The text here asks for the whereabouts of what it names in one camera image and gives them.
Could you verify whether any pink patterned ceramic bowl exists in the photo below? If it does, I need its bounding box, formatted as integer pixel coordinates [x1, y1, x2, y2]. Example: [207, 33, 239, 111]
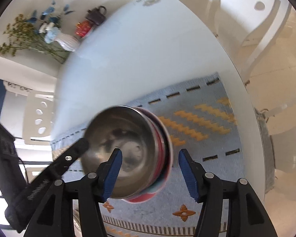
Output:
[123, 107, 174, 204]

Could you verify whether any pink steel bowl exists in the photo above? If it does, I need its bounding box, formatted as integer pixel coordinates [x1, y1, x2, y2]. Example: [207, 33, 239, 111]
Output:
[81, 105, 157, 199]

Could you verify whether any blue steel bowl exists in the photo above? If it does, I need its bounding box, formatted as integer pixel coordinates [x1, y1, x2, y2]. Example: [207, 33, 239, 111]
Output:
[146, 116, 161, 186]

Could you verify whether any white chair far left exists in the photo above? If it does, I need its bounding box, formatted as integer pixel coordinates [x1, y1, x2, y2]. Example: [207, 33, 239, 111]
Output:
[22, 90, 54, 146]

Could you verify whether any white chair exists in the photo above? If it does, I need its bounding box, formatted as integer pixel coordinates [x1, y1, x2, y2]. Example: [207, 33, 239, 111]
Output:
[205, 0, 291, 84]
[22, 90, 54, 146]

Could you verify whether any blue woven table runner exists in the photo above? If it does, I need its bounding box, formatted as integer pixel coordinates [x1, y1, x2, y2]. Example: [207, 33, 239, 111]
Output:
[50, 72, 246, 237]

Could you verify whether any dried flower bouquet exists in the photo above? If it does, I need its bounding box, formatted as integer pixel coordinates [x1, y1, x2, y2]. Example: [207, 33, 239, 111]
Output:
[0, 1, 74, 64]

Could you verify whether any white ribbed vase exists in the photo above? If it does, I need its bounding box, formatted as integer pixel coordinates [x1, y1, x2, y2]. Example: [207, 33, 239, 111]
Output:
[55, 33, 80, 52]

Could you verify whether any red teacup with saucer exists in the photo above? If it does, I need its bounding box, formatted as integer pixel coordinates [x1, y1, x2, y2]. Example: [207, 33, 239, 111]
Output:
[75, 20, 93, 38]

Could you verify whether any dark brown teapot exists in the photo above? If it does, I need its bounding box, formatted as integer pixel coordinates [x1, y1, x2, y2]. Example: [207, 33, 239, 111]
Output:
[85, 5, 107, 26]

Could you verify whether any white chair right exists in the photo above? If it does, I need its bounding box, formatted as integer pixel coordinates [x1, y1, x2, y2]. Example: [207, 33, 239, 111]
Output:
[205, 0, 291, 84]

